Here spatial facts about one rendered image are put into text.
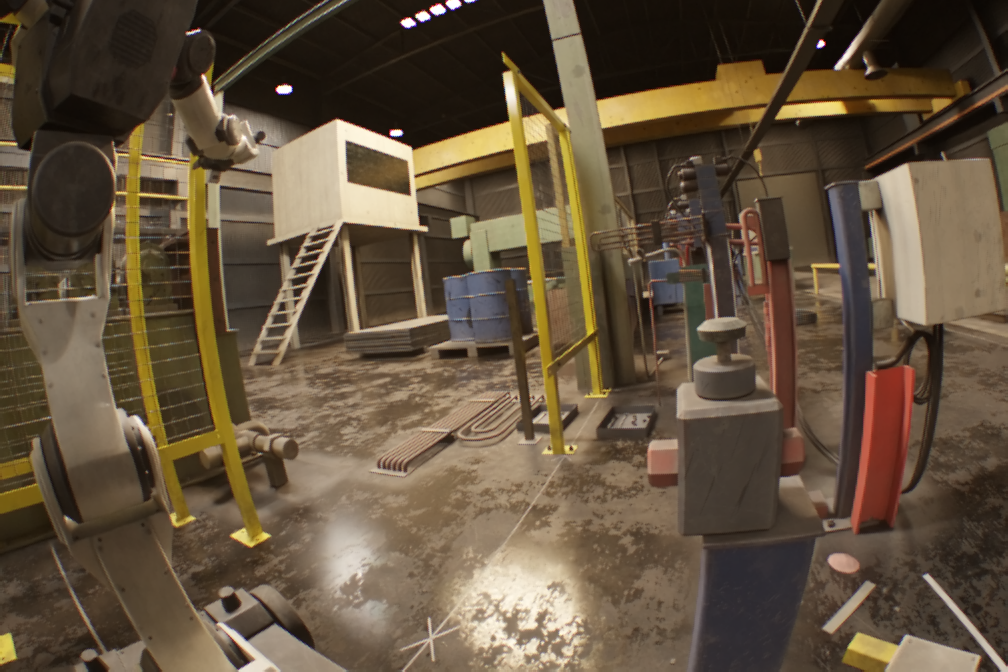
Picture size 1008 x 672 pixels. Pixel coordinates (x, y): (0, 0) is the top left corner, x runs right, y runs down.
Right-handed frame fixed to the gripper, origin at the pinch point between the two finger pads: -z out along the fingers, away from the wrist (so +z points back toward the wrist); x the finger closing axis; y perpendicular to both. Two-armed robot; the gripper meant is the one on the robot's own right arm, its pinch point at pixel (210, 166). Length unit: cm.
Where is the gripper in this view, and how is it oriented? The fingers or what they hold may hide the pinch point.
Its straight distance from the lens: 161.8
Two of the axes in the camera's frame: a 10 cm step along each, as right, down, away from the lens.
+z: 9.1, -1.1, -4.0
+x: 3.9, -0.6, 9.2
